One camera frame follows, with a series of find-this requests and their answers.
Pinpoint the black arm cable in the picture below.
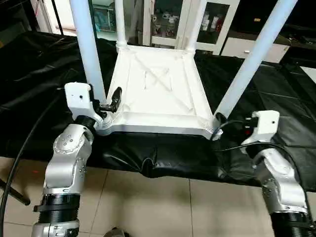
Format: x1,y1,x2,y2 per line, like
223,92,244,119
0,91,68,237
212,118,298,169

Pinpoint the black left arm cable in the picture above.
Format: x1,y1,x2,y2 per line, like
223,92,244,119
0,91,68,237

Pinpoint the white drawer unit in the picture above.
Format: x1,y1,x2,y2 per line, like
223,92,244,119
220,37,291,64

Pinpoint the black table mat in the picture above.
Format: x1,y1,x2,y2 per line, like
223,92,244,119
0,31,316,192

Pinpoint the white plastic table top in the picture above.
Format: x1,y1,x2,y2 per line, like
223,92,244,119
96,43,221,142

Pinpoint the white glass door cabinet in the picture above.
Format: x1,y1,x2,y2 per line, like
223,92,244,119
143,0,238,55

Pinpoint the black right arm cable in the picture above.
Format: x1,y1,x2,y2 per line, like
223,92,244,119
212,118,298,169

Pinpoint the teal plastic stool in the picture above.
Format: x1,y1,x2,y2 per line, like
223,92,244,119
93,5,117,33

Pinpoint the black metal table frame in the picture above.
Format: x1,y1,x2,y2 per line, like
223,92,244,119
0,177,31,206

